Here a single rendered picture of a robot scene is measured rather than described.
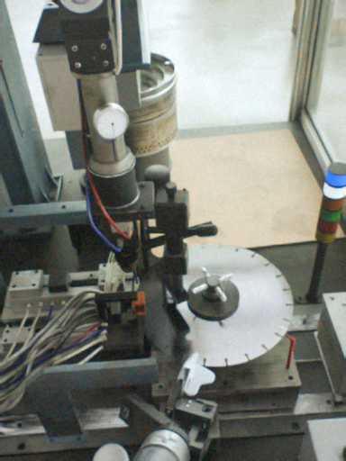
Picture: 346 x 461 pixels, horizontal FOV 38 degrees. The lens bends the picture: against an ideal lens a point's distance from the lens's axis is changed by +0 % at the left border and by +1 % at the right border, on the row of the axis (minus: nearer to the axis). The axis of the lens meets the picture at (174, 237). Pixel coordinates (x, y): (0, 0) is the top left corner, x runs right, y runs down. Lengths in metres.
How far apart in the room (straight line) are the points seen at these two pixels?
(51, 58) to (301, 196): 1.05
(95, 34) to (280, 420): 0.83
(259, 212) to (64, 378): 0.86
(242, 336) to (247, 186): 0.76
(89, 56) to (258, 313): 0.60
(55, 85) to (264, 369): 0.68
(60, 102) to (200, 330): 0.51
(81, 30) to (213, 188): 1.05
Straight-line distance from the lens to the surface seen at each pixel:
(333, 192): 1.09
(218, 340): 1.00
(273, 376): 1.08
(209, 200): 1.61
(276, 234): 1.50
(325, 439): 0.98
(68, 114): 0.83
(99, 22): 0.69
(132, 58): 1.08
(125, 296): 1.04
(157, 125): 1.54
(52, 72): 0.80
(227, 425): 1.13
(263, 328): 1.02
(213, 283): 1.02
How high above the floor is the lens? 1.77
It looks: 43 degrees down
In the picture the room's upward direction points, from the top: 4 degrees counter-clockwise
